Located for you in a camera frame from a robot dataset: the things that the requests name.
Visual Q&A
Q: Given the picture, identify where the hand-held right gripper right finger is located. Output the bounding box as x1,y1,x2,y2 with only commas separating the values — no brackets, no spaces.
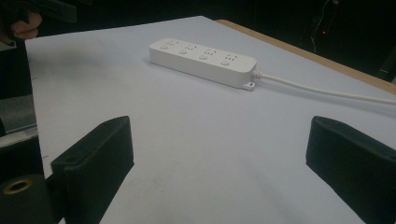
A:
305,116,396,224

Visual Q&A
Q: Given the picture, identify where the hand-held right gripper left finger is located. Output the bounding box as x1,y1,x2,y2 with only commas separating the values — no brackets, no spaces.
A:
50,116,135,224

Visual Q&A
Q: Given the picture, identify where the white power strip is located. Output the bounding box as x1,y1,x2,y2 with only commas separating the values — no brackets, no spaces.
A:
148,37,258,91

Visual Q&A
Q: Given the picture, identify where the white paper sheet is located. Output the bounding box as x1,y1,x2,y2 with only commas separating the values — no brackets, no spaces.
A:
24,15,396,224

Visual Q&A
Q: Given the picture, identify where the white power strip cable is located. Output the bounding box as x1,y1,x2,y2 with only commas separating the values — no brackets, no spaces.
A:
251,70,396,105

